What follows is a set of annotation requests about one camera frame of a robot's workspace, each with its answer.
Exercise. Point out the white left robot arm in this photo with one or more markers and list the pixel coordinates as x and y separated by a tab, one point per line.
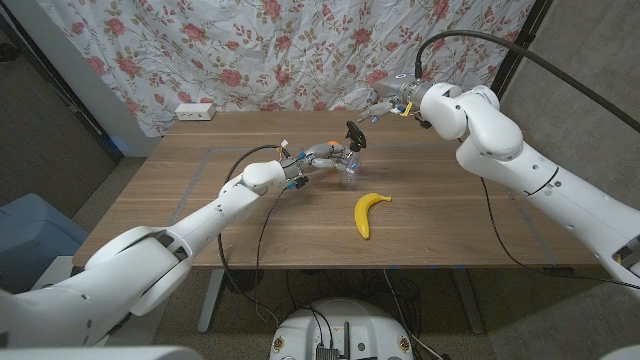
200	220

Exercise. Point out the black backdrop stand pole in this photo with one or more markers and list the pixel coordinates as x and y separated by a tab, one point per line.
529	30

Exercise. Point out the yellow toy banana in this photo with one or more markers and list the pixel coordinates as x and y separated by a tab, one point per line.
362	212

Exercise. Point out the black slanted bar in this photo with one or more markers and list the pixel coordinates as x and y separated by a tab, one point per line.
85	117

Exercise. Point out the clear spray bottle black nozzle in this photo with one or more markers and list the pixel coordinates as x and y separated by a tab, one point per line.
356	136

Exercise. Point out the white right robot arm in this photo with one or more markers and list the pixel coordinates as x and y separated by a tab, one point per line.
500	145

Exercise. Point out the white slanted panel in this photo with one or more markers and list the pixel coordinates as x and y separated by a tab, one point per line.
75	75

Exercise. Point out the white power strip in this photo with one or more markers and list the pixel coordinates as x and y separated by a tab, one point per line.
195	111

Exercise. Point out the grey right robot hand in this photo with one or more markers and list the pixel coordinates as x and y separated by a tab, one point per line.
395	92

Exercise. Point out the blue bin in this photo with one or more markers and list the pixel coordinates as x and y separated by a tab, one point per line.
30	230

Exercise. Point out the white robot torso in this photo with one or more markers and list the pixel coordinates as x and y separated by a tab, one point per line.
345	320

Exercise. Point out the white table leg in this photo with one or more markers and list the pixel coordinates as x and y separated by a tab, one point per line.
212	300

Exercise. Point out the grey table leg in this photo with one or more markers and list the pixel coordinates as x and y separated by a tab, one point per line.
467	300

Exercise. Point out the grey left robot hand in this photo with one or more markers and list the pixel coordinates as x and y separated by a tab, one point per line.
322	154

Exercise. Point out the floral backdrop cloth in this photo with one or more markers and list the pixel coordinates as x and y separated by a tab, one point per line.
250	50

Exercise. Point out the black round table foot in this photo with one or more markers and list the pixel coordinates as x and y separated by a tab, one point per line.
243	280

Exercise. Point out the orange fruit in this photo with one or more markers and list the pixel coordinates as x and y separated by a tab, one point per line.
335	144

